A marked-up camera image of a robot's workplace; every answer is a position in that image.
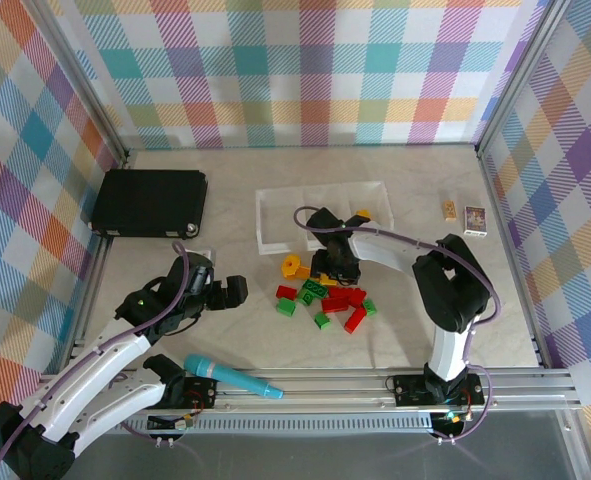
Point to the small purple card box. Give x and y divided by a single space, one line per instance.
475 221

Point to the small wooden block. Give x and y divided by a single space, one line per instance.
449 210

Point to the yellow lego block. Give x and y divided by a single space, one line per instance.
327 280
364 217

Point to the yellow hexagonal lego piece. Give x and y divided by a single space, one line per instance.
290 265

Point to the dark green six-stud lego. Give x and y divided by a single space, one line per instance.
315 288

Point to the large red lego brick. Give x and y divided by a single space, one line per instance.
334 304

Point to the green lego block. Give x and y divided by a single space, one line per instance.
305 299
370 307
323 320
286 306

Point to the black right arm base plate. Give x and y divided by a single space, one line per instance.
410 390

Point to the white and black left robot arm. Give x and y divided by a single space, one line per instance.
100 361

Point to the teal marker pen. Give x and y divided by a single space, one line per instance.
215 372

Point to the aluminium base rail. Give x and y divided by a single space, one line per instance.
325 390

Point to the small black connector module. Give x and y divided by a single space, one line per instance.
454 420
182 423

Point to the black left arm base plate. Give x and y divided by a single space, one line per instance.
200 392

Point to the black hard case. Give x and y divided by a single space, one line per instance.
145 200

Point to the aluminium corner post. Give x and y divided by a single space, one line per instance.
520 75
90 100

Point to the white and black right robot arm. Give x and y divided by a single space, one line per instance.
450 350

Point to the clear three-compartment container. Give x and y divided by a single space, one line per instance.
280 220

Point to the aluminium side rail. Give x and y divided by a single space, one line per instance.
87 300

